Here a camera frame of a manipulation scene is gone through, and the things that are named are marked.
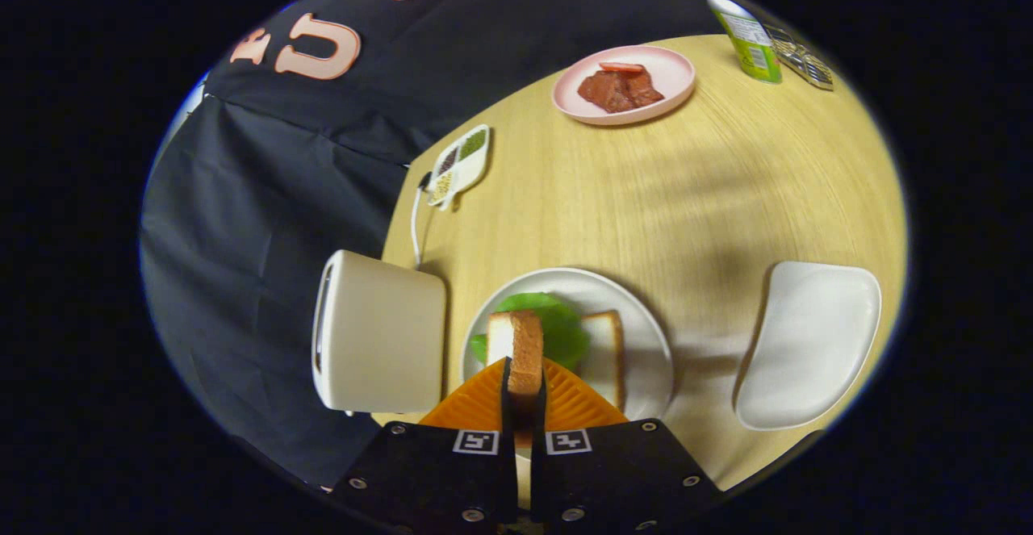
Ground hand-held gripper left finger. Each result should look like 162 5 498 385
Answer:
331 356 517 529

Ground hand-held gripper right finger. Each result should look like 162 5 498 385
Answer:
529 356 723 532

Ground toasted bread slice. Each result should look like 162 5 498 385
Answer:
486 309 546 449

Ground green lettuce leaf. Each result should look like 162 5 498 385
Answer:
470 292 591 372

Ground white bread slice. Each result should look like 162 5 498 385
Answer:
577 310 625 411

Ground white round plate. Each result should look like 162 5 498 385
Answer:
460 267 675 423

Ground white toaster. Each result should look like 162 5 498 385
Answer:
312 249 447 416

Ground white divided spice tray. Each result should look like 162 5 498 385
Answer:
426 123 491 211

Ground white square plate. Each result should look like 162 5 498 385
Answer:
734 261 882 432

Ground brown meat pieces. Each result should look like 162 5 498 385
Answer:
576 68 666 114

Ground pink round plate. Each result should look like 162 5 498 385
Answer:
552 45 696 126

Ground green bottle with silver cap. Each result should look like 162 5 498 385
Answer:
699 0 784 85

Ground white toaster cable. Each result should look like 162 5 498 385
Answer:
410 170 433 270

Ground small wire basket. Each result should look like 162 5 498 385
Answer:
763 23 835 91

